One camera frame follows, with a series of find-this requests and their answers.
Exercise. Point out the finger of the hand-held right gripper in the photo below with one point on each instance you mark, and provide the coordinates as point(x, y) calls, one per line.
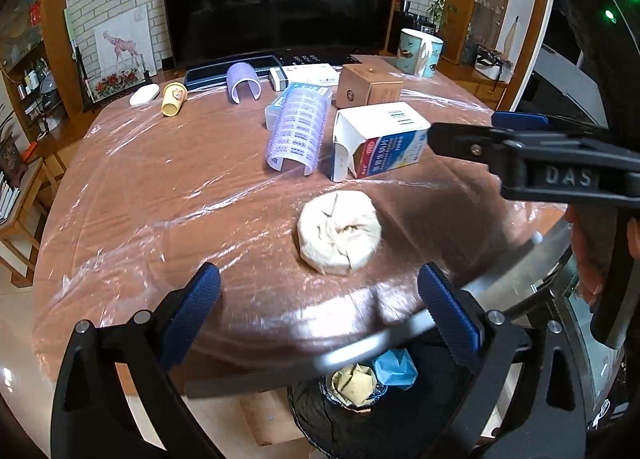
point(465, 141)
point(520, 121)

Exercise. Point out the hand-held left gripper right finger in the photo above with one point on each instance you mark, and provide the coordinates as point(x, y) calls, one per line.
point(447, 314)

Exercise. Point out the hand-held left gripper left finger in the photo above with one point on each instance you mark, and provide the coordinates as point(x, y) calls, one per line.
point(196, 306)

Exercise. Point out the white and blue milk carton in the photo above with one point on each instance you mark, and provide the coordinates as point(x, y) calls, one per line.
point(385, 139)

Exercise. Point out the brown cardboard box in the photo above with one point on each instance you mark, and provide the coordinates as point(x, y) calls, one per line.
point(365, 84)

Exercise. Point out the white paper ball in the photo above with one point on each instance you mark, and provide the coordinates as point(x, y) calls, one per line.
point(340, 231)

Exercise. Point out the black-lined trash bin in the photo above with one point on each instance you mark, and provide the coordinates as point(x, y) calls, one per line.
point(350, 431)

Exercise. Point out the large purple hair roller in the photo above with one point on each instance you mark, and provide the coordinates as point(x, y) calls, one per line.
point(297, 134)

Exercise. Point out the person's right hand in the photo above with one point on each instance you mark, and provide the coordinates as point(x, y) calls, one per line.
point(586, 249)

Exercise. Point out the model sailboat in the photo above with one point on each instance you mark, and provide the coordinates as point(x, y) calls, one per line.
point(492, 59)

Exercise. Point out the crumpled blue bag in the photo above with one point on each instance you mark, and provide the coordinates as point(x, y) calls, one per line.
point(395, 369)

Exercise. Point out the white and teal mug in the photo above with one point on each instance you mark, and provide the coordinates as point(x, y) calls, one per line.
point(417, 51)

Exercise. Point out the clear plastic table cover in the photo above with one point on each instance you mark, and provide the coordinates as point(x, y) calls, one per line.
point(175, 199)

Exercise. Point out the crumpled beige paper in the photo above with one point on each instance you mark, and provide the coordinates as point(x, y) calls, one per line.
point(357, 384)

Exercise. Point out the wooden board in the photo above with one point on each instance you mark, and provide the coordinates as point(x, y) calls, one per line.
point(265, 419)

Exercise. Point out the green potted plant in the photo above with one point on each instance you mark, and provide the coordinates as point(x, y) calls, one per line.
point(440, 11)

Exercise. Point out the clear plastic box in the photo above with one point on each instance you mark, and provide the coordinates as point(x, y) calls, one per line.
point(310, 87)

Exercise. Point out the black keyboard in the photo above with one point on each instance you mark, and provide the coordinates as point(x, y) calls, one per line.
point(310, 59)

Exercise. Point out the white flat box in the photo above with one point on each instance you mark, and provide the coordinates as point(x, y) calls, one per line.
point(300, 75)

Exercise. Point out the yellow paper cup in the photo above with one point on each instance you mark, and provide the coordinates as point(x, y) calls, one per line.
point(173, 99)

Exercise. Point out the white oval case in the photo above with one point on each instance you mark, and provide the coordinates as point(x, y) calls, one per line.
point(144, 95)

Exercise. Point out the small purple hair roller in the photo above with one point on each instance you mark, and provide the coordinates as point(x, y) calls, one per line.
point(242, 79)

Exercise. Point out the dark blue tray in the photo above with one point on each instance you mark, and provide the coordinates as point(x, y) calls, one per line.
point(210, 73)

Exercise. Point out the giraffe painting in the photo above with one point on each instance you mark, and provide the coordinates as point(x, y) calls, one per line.
point(120, 49)

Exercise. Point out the wooden display shelf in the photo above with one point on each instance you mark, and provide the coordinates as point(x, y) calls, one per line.
point(30, 64)

